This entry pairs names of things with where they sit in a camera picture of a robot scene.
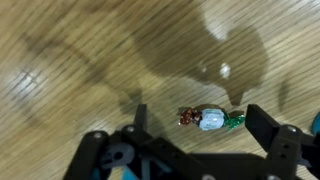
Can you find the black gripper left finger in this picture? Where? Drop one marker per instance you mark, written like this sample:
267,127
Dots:
133,153

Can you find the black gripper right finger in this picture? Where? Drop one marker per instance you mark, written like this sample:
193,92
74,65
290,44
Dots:
286,146

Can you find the foil candy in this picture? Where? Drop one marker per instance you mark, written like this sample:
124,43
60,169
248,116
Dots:
210,119

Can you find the blue plastic cup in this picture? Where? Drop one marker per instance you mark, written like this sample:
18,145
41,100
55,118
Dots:
317,124

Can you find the wooden conference table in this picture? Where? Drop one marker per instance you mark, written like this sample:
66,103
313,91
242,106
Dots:
100,50

